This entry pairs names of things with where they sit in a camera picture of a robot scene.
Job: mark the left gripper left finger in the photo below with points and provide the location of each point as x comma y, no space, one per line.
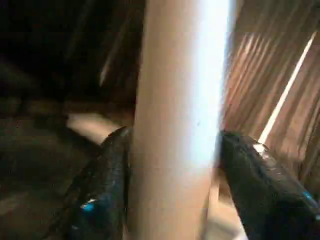
100,200

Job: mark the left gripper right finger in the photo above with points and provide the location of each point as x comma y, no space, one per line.
270,195

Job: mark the white plastic table leg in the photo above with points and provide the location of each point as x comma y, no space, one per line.
180,100

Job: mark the grey curtain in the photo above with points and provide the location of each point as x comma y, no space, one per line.
270,75

